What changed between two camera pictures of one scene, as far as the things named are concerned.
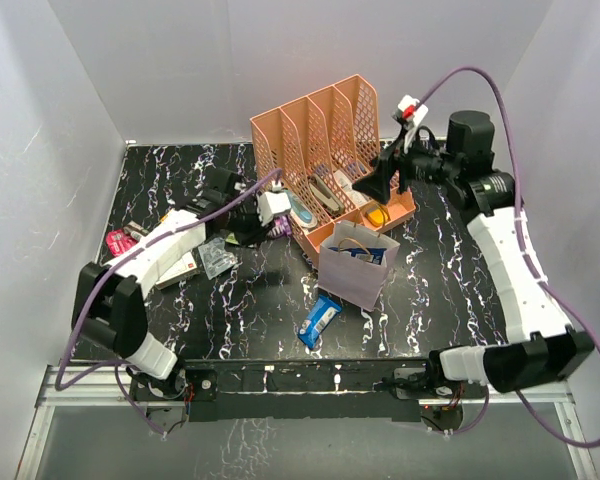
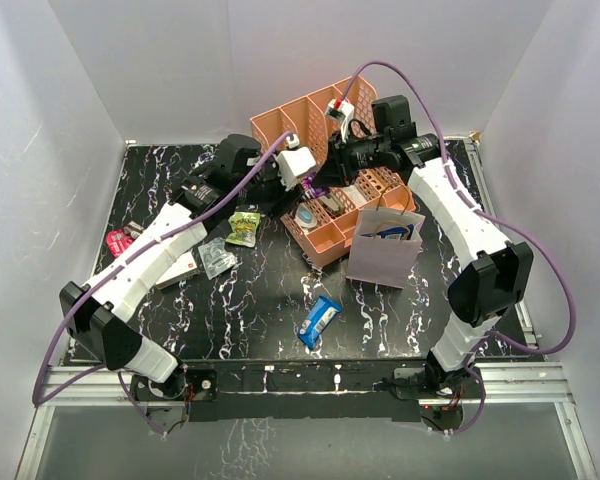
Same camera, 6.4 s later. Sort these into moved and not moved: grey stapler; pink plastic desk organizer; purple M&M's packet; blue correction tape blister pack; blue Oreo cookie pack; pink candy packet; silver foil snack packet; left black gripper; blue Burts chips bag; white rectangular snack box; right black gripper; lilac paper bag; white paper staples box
Moved: right black gripper; blue Burts chips bag; left black gripper; purple M&M's packet; lilac paper bag
Not moved: blue correction tape blister pack; white paper staples box; pink candy packet; pink plastic desk organizer; blue Oreo cookie pack; silver foil snack packet; white rectangular snack box; grey stapler
